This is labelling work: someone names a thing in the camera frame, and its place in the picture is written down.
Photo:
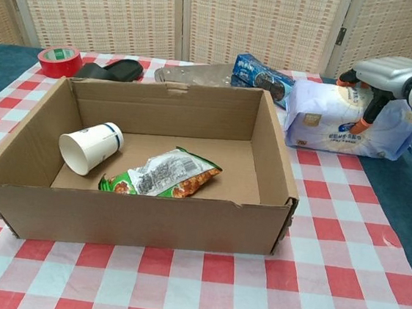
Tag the open brown cardboard box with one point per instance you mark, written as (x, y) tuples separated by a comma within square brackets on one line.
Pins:
[(140, 221)]

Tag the red white checkered tablecloth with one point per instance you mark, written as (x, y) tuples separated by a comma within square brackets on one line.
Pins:
[(191, 293)]

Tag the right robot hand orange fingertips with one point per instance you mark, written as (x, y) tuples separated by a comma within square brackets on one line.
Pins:
[(387, 75)]

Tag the green snack bag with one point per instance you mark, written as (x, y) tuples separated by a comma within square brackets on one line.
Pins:
[(163, 176)]

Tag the woven folding screen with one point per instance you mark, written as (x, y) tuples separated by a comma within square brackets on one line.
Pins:
[(111, 8)]

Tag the blue cookie package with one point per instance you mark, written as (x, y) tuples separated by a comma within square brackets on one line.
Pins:
[(258, 75)]

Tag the red tape roll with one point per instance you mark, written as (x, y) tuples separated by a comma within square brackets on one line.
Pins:
[(59, 63)]

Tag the grey metal plate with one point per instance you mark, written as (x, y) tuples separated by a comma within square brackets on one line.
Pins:
[(196, 73)]

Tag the white paper cup blue print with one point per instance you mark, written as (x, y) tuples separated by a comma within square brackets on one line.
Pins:
[(92, 146)]

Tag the black plastic case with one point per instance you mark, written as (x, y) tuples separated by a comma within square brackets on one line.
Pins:
[(115, 69)]

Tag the brass screen hinge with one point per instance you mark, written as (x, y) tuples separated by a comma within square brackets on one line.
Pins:
[(341, 36)]

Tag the teal table cloth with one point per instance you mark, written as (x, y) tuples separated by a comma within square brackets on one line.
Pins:
[(407, 205)]

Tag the pale blue tissue pack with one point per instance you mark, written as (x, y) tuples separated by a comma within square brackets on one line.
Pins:
[(334, 127)]

